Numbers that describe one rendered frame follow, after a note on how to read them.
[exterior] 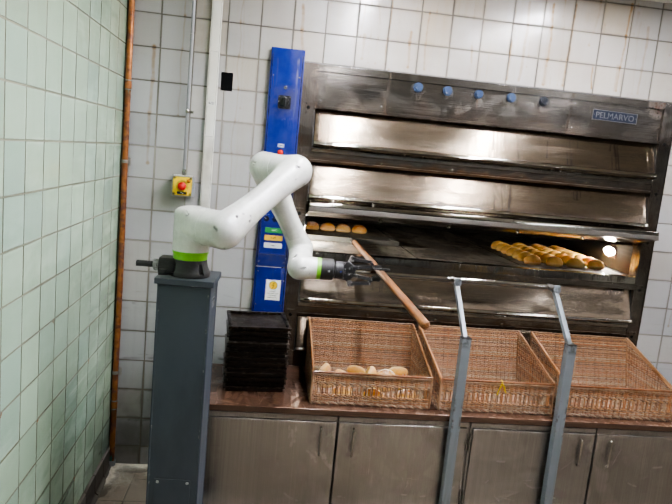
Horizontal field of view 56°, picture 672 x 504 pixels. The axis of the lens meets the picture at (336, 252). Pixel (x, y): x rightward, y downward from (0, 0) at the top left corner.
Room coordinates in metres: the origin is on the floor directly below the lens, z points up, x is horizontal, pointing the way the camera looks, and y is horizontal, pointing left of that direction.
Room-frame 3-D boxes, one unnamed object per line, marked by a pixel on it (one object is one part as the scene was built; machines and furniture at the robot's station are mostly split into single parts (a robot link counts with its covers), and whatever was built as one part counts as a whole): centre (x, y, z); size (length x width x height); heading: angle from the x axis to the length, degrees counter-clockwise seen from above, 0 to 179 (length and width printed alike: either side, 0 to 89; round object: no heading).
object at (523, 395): (3.01, -0.76, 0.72); 0.56 x 0.49 x 0.28; 98
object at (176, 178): (3.06, 0.76, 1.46); 0.10 x 0.07 x 0.10; 97
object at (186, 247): (2.25, 0.51, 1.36); 0.16 x 0.13 x 0.19; 53
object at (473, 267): (3.30, -0.72, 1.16); 1.80 x 0.06 x 0.04; 97
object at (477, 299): (3.28, -0.72, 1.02); 1.79 x 0.11 x 0.19; 97
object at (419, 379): (2.94, -0.19, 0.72); 0.56 x 0.49 x 0.28; 97
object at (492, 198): (3.28, -0.72, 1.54); 1.79 x 0.11 x 0.19; 97
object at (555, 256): (3.79, -1.25, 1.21); 0.61 x 0.48 x 0.06; 7
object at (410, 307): (2.73, -0.20, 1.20); 1.71 x 0.03 x 0.03; 6
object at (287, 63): (4.08, 0.43, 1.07); 1.93 x 0.16 x 2.15; 7
